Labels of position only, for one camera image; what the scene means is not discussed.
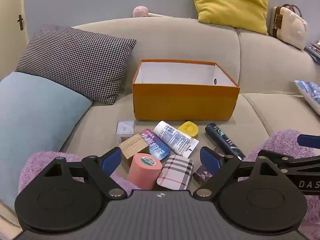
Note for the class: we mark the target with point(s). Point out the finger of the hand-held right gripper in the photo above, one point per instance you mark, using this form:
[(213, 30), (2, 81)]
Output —
[(309, 140), (295, 160)]

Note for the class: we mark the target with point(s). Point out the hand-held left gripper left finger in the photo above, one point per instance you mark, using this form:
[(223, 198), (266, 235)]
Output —
[(111, 160)]

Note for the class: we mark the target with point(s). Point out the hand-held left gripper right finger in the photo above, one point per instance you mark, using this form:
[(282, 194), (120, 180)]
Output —
[(209, 160)]

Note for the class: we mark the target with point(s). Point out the dark picture card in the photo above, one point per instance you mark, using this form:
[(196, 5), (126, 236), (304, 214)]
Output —
[(201, 176)]

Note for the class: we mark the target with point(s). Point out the brown cardboard small box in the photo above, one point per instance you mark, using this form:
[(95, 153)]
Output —
[(133, 146)]

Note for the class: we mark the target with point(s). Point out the clear plastic box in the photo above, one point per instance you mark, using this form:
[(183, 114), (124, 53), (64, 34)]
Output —
[(125, 127)]

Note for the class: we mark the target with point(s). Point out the plaid case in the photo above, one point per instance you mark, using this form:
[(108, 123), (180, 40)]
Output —
[(175, 172)]

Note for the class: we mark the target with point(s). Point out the orange cardboard box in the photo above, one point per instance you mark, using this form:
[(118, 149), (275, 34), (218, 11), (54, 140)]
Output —
[(185, 100)]

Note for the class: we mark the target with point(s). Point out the purple fluffy blanket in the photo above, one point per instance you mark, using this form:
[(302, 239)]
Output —
[(282, 140)]

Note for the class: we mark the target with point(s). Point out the dark tube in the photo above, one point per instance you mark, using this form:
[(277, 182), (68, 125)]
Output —
[(220, 136)]

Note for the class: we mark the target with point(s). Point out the pink cylinder roll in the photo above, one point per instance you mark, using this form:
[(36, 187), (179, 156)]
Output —
[(142, 172)]

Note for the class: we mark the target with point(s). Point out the yellow round container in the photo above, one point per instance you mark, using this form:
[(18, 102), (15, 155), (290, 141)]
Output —
[(188, 128)]

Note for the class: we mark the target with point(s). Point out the white tube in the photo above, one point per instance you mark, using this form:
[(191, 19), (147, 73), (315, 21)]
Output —
[(172, 136)]

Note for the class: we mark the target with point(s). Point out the purple blue packet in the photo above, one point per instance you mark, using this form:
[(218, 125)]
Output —
[(155, 145)]

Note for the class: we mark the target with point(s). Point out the white blue patterned pillow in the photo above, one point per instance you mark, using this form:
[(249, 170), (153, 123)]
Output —
[(311, 92)]

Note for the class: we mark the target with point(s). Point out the light blue pillow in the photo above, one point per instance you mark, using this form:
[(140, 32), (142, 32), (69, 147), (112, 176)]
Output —
[(37, 120)]

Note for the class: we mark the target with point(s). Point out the stack of magazines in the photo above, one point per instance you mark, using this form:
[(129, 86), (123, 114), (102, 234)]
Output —
[(314, 50)]

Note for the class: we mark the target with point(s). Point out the black white houndstooth pillow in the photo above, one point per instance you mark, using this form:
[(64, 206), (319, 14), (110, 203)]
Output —
[(75, 60)]

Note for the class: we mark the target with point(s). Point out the beige fabric sofa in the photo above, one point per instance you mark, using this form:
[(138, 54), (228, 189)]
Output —
[(187, 37)]

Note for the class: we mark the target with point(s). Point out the pink massage hammer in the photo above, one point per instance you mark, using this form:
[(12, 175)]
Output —
[(140, 11)]

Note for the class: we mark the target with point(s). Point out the yellow pillow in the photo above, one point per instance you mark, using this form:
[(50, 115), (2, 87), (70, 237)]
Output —
[(230, 2)]

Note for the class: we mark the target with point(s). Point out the dark cross-shaped wall ornament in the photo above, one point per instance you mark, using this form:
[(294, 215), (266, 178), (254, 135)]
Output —
[(20, 21)]

